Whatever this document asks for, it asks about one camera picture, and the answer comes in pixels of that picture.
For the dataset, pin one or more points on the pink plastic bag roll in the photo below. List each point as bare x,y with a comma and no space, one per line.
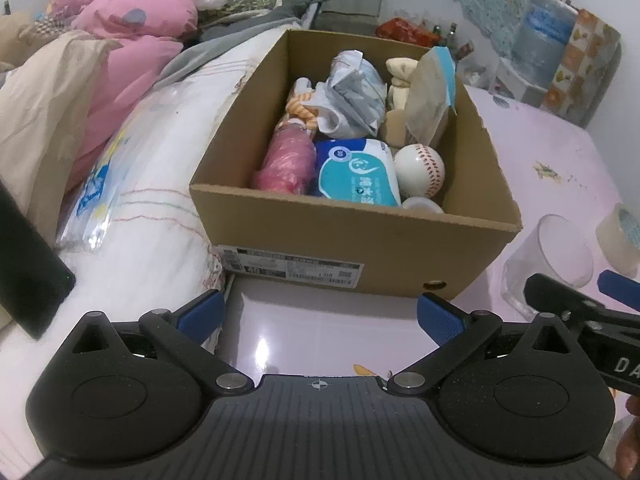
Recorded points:
285,160

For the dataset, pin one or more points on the small red packet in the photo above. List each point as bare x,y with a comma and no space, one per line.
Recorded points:
465,49

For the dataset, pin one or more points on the grey bed sheet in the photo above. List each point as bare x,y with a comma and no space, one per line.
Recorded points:
200,57

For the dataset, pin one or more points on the pink quilt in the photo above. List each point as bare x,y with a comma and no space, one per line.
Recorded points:
125,20

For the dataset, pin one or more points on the clear tape roll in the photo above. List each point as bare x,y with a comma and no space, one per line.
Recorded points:
617,240

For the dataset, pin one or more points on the cream plush toy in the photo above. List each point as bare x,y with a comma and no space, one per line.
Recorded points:
400,72

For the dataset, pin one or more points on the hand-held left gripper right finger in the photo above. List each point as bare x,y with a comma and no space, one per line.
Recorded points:
440,317

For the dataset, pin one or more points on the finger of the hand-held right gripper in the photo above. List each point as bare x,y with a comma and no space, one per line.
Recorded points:
620,355
622,290

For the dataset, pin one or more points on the orange striped white cloth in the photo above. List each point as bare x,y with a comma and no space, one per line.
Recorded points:
300,105

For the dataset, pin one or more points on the beige round pad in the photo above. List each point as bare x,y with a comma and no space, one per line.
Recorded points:
395,127

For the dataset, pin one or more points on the blue water jug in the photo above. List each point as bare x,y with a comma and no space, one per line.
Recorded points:
542,35

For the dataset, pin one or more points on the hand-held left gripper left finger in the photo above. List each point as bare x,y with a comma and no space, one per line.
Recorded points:
202,312

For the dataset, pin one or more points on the teal crochet cloth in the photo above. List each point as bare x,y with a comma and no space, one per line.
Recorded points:
500,0

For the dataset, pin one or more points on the brown cardboard box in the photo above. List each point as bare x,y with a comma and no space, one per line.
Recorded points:
350,240

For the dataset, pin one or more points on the red snack bag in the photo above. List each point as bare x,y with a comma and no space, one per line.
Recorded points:
405,30

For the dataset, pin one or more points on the black flat device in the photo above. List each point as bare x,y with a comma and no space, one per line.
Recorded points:
25,270

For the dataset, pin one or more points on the blue white tissue pack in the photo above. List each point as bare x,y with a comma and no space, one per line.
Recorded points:
355,175

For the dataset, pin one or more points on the white baseball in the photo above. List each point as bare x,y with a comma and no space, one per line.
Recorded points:
420,167

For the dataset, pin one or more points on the white round lid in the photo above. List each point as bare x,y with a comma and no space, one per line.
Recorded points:
420,205

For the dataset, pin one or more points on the bag of blue face masks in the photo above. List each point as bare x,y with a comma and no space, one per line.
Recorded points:
355,90

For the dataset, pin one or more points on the person's right hand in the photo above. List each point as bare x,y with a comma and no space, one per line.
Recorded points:
631,435

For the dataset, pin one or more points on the blue yellow printed plastic bag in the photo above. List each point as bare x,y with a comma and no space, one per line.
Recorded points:
95,195

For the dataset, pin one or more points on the small green-capped bottle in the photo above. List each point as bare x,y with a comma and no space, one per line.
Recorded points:
437,32
452,35

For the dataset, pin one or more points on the beige cloth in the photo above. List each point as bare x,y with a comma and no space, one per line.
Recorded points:
45,110

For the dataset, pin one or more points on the white plastic bag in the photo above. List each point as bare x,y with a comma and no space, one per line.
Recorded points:
477,79

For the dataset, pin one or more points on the white water dispenser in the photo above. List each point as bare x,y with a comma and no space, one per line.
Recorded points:
520,82

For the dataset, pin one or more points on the zip bag of beige pads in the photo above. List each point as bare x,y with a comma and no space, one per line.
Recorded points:
425,100

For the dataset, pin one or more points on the clear plastic cup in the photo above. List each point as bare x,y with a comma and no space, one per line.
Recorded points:
550,260

